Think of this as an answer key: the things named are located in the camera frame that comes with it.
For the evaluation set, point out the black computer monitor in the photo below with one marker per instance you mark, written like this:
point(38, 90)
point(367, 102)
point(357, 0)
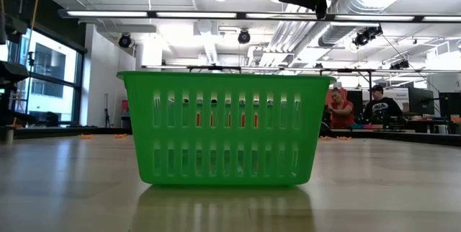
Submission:
point(419, 100)
point(450, 104)
point(358, 98)

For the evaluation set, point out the green plastic basket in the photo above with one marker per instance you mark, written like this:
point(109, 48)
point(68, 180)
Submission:
point(230, 80)

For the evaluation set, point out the black aluminium rig frame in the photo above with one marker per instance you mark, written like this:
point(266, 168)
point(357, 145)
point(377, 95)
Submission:
point(72, 132)

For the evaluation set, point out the black office desk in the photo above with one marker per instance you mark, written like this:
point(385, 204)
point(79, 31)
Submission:
point(425, 125)

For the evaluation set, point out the orange plastic spider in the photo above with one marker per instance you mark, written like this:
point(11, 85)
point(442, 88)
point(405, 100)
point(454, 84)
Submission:
point(344, 138)
point(121, 136)
point(326, 138)
point(85, 136)

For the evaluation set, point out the white sign board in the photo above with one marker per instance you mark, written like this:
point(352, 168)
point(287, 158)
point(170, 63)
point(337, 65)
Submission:
point(401, 95)

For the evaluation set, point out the black beam with light strips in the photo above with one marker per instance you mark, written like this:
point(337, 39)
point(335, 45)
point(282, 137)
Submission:
point(241, 15)

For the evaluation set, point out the silver ventilation duct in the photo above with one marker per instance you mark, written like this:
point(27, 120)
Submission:
point(360, 5)

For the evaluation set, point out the small dark tripod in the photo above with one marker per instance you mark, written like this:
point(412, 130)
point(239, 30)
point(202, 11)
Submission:
point(107, 116)

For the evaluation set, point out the black ceiling spotlight cluster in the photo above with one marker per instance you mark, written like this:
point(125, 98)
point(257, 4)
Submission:
point(363, 38)
point(399, 65)

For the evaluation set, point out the black table clamp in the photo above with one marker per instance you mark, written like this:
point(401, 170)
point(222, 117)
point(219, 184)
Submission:
point(325, 131)

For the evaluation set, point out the black tripod stand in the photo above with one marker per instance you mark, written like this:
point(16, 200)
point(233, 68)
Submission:
point(30, 59)

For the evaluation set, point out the person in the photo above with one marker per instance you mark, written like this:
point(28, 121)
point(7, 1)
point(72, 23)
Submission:
point(342, 115)
point(381, 109)

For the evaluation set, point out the large glass window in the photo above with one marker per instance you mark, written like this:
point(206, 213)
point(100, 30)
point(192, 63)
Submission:
point(50, 59)

